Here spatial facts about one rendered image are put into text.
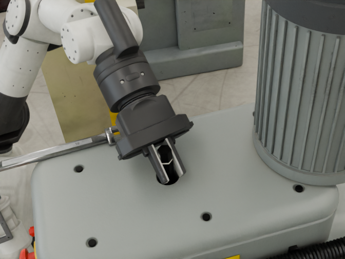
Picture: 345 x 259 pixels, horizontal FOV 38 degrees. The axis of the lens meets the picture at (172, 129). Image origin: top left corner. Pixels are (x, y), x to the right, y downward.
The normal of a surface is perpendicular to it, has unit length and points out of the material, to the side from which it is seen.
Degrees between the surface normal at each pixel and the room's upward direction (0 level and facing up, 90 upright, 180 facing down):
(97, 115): 90
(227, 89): 0
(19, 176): 59
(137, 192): 0
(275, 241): 90
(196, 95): 0
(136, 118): 30
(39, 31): 97
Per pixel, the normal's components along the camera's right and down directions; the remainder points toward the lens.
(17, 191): 0.43, 0.13
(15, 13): -0.77, -0.10
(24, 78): 0.42, 0.66
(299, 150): -0.46, 0.66
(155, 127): 0.18, -0.29
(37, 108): -0.07, -0.69
